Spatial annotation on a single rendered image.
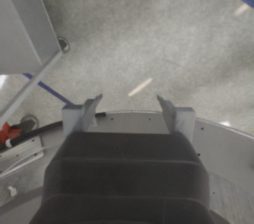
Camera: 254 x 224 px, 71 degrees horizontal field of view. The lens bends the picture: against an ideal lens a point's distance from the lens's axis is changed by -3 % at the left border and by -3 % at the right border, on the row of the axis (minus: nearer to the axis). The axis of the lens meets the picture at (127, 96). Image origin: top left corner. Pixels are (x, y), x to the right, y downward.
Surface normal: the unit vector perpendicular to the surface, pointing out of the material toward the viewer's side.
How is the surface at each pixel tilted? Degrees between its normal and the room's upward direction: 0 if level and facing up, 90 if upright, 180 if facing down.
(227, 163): 90
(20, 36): 0
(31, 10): 0
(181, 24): 0
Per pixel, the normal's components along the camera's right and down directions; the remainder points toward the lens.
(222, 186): -0.15, -0.76
